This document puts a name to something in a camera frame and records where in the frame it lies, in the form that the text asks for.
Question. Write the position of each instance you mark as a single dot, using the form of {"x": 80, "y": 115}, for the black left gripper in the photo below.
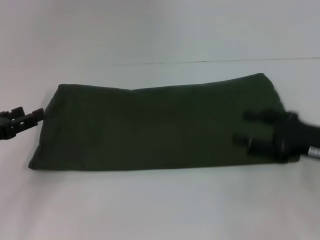
{"x": 6, "y": 126}

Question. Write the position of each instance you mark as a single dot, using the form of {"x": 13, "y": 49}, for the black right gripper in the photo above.
{"x": 297, "y": 137}

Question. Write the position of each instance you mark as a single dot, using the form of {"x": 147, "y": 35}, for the dark green FREE T-shirt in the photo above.
{"x": 150, "y": 125}

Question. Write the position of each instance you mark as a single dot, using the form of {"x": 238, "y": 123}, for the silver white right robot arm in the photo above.
{"x": 314, "y": 153}

